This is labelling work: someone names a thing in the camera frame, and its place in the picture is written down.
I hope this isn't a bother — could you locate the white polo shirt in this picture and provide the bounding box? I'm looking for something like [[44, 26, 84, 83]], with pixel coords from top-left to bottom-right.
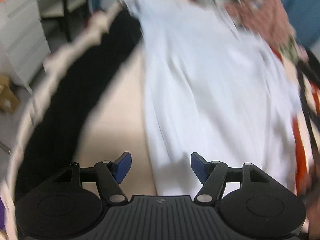
[[120, 0, 300, 196]]

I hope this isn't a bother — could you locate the striped bed blanket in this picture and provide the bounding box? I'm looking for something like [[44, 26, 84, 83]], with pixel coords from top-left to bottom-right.
[[0, 2, 320, 240]]

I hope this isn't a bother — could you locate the cardboard box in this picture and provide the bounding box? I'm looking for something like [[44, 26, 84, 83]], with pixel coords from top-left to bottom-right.
[[0, 75, 20, 114]]

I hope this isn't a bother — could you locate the white drawer dresser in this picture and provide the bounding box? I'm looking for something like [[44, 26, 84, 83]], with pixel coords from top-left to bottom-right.
[[1, 0, 50, 93]]

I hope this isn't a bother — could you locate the pink fluffy blanket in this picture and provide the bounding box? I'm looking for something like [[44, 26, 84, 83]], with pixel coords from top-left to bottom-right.
[[224, 0, 295, 48]]

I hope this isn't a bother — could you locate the grey black chair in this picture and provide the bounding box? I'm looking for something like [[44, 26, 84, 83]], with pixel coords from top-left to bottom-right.
[[38, 0, 89, 42]]

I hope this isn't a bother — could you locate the blue curtain right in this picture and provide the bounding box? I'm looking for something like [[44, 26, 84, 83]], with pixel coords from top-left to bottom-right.
[[282, 0, 319, 48]]

